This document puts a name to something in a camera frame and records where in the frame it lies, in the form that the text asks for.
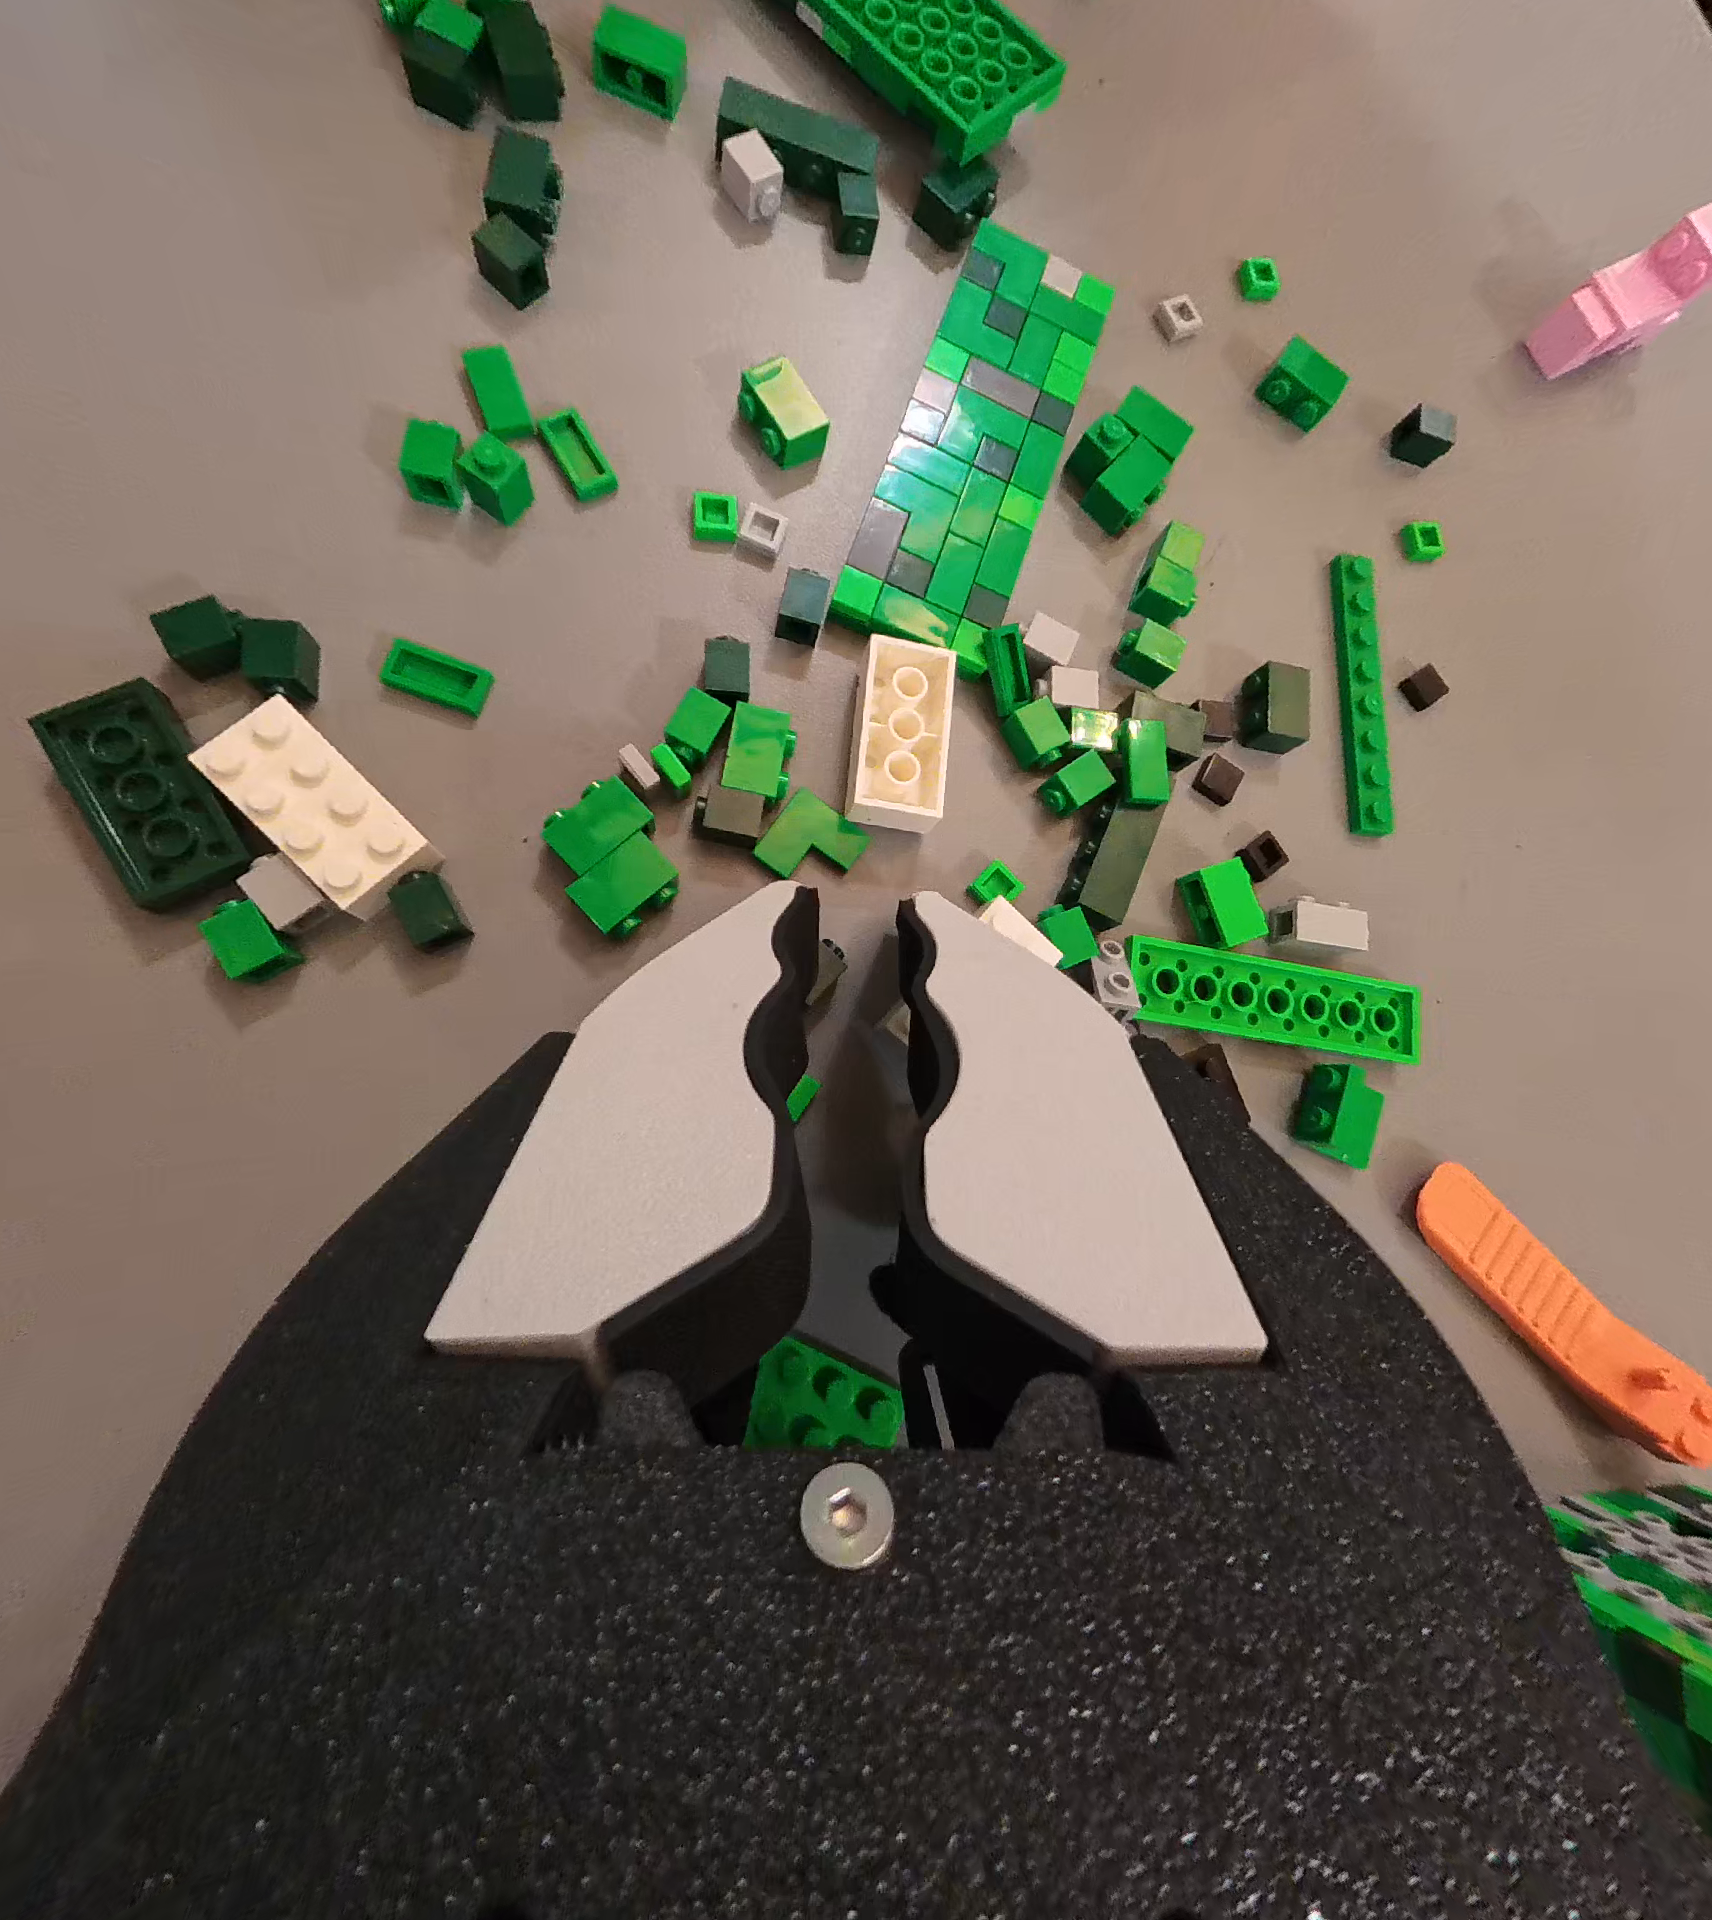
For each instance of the small green studded plate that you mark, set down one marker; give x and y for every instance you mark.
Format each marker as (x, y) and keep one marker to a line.
(821, 1397)

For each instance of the long narrow green plate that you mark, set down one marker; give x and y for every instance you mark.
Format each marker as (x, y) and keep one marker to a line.
(1358, 689)

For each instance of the large green studded plate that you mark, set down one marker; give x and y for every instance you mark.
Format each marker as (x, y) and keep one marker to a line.
(945, 61)

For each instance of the green tiled mosaic plate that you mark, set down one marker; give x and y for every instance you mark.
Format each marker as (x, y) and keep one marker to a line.
(973, 455)

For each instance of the dark green flat plate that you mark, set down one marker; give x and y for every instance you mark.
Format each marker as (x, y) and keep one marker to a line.
(106, 780)

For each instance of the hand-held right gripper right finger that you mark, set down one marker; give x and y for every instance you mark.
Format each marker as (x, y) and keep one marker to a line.
(1067, 1188)

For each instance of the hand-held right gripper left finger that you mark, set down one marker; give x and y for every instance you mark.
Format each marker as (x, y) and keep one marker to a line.
(613, 1156)

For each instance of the pink toy pig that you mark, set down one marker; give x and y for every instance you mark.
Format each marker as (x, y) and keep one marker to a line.
(1625, 309)

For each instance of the green brick-built block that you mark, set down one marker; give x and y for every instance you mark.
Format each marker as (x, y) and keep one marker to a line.
(1707, 1648)

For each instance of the pile of green toy bricks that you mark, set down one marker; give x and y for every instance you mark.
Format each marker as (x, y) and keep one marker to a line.
(783, 415)

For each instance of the orange brick separator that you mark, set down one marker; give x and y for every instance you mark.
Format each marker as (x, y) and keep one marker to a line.
(1533, 1274)

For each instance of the white toy brick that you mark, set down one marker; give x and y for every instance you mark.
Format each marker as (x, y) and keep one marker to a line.
(904, 738)
(305, 797)

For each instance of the green plate with holes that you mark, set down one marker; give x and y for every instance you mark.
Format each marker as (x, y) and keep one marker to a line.
(1271, 1000)

